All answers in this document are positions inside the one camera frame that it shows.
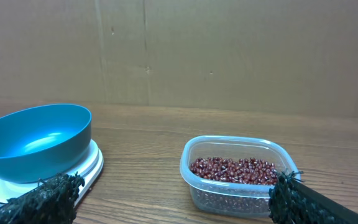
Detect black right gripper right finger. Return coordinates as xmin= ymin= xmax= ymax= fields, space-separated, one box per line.
xmin=268 ymin=171 xmax=358 ymax=224

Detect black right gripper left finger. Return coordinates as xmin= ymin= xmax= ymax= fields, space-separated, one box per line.
xmin=0 ymin=173 xmax=85 ymax=224

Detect white digital kitchen scale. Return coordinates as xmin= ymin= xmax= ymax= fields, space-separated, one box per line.
xmin=0 ymin=140 xmax=104 ymax=207

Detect teal blue bowl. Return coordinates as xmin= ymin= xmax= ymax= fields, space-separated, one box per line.
xmin=0 ymin=104 xmax=92 ymax=183

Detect red adzuki beans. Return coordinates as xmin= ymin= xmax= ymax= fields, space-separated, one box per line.
xmin=190 ymin=157 xmax=278 ymax=185

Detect clear plastic food container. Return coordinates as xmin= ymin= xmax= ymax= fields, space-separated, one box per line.
xmin=180 ymin=136 xmax=298 ymax=217

